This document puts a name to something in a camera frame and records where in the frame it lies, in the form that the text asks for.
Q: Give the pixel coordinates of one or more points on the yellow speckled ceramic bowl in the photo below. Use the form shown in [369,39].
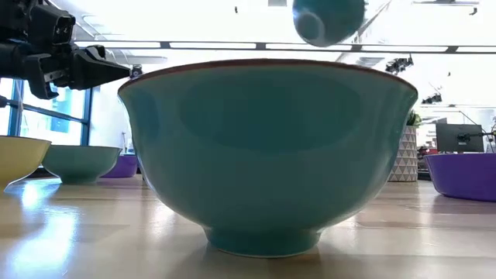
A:
[19,159]

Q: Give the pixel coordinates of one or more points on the black computer monitor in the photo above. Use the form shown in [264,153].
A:
[449,137]

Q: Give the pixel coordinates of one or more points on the long ceiling light rail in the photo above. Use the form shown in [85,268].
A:
[260,46]

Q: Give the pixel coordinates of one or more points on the teal bowl with pebbled inside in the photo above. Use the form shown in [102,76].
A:
[267,155]
[337,19]

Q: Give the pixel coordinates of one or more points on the purple bowl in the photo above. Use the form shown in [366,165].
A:
[124,166]
[465,176]

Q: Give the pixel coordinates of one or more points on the small round black fixture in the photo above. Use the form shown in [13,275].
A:
[136,71]

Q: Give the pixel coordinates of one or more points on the green ceramic bowl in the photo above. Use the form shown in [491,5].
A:
[81,162]

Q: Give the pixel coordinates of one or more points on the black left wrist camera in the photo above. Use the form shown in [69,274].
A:
[52,25]

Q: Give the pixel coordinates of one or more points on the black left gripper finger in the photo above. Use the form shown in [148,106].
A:
[100,71]
[96,51]

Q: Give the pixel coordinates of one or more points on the black aluminium rig frame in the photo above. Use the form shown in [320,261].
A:
[36,173]

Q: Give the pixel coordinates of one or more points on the black ceiling spotlight cluster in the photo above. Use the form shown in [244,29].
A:
[432,98]
[399,64]

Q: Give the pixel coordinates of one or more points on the succulent in patterned white pot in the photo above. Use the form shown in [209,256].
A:
[403,155]

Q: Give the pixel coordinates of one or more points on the blue window frame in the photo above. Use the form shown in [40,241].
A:
[86,120]

